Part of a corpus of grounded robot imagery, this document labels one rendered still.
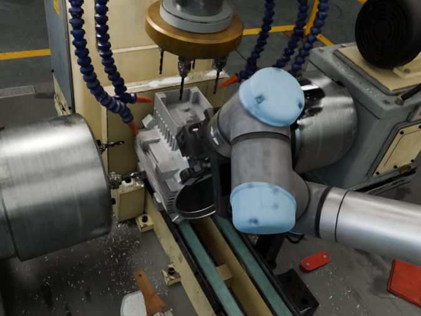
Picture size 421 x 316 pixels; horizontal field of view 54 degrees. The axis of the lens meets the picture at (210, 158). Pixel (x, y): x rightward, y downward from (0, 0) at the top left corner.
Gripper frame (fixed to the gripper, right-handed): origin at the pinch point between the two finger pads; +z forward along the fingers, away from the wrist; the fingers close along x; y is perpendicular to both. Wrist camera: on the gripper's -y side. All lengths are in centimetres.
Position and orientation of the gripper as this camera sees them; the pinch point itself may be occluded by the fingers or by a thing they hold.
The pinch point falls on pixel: (190, 182)
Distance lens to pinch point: 80.2
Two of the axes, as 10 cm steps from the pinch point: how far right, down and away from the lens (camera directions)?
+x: -8.7, 2.3, -4.4
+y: -3.4, -9.2, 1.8
